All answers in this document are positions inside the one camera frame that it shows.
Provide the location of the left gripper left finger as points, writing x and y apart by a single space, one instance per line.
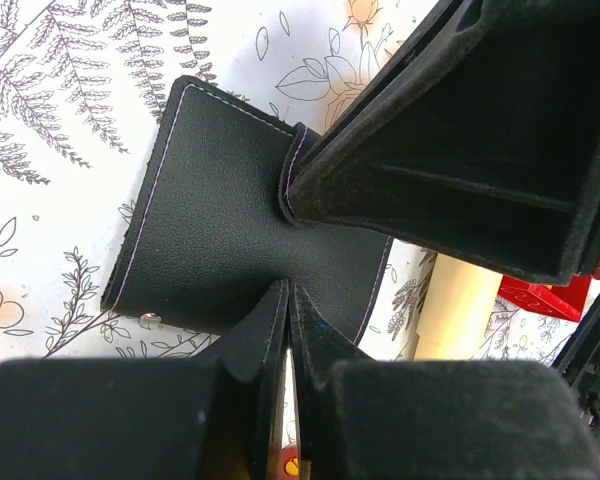
215 415

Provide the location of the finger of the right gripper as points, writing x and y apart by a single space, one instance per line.
479 139

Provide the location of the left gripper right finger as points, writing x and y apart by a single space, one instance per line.
361 418

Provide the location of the black leather card holder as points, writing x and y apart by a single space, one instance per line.
211 231

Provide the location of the orange toy car block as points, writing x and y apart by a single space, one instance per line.
290 464

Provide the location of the cream toy microphone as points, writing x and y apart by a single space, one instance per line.
456 311

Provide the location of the red owl toy block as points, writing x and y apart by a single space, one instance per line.
561 302

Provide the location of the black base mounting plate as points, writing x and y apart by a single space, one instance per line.
579 364

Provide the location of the floral table mat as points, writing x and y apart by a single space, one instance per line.
83 86

